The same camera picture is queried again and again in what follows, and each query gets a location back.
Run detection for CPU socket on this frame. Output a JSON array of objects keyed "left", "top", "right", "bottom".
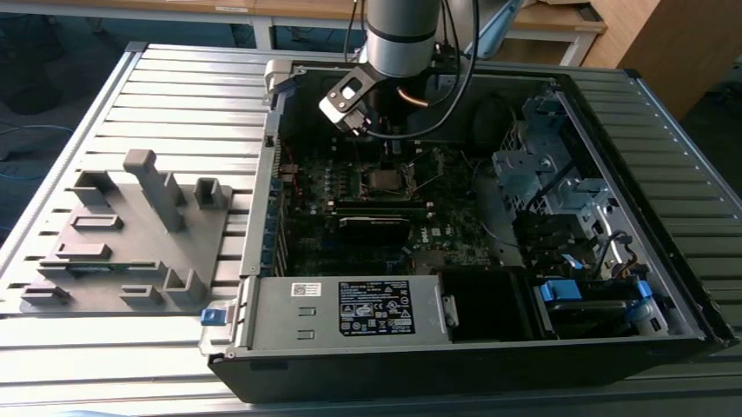
[{"left": 357, "top": 162, "right": 419, "bottom": 201}]

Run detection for silver metal drive cage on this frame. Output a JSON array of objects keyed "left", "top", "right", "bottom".
[{"left": 489, "top": 82, "right": 624, "bottom": 244}]

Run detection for black graphics card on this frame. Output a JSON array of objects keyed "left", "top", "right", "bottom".
[{"left": 337, "top": 215, "right": 413, "bottom": 248}]

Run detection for green motherboard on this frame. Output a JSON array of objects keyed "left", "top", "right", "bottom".
[{"left": 271, "top": 138, "right": 526, "bottom": 277}]

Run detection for grey slanted plate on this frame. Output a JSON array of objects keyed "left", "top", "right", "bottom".
[{"left": 472, "top": 177, "right": 526, "bottom": 267}]

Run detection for small chipset heatsink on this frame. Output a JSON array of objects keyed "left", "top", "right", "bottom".
[{"left": 412, "top": 250, "right": 447, "bottom": 269}]

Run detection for wooden desk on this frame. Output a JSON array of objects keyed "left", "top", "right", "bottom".
[{"left": 0, "top": 0, "right": 608, "bottom": 66}]

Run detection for hard disk in blue carrier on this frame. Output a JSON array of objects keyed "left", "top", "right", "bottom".
[{"left": 535, "top": 279, "right": 656, "bottom": 340}]

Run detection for wooden cabinet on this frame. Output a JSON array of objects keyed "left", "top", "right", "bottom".
[{"left": 582, "top": 0, "right": 742, "bottom": 121}]

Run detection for grey parts rack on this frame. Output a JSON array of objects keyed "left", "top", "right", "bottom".
[{"left": 20, "top": 149, "right": 233, "bottom": 314}]

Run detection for grey power supply unit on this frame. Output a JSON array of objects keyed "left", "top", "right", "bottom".
[{"left": 245, "top": 274, "right": 453, "bottom": 348}]

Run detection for black PC case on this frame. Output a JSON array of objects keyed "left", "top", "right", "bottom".
[{"left": 196, "top": 58, "right": 740, "bottom": 405}]

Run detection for green RAM stick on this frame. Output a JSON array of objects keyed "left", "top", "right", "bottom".
[{"left": 66, "top": 265, "right": 128, "bottom": 276}]

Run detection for orange wrist wire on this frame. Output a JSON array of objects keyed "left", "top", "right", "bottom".
[{"left": 395, "top": 84, "right": 431, "bottom": 109}]

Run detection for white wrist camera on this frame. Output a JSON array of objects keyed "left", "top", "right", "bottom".
[{"left": 316, "top": 64, "right": 377, "bottom": 139}]

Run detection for grey case handle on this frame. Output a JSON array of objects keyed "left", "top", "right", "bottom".
[{"left": 263, "top": 59, "right": 307, "bottom": 96}]

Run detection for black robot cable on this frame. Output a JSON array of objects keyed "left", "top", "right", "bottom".
[{"left": 344, "top": 0, "right": 481, "bottom": 140}]

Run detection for black wire bundle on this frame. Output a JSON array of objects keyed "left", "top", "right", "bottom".
[{"left": 512, "top": 211, "right": 580, "bottom": 266}]

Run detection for coloured power wires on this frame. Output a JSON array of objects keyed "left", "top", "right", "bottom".
[{"left": 614, "top": 255, "right": 648, "bottom": 281}]

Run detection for blue floor cable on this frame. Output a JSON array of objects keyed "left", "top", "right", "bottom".
[{"left": 0, "top": 124, "right": 76, "bottom": 182}]

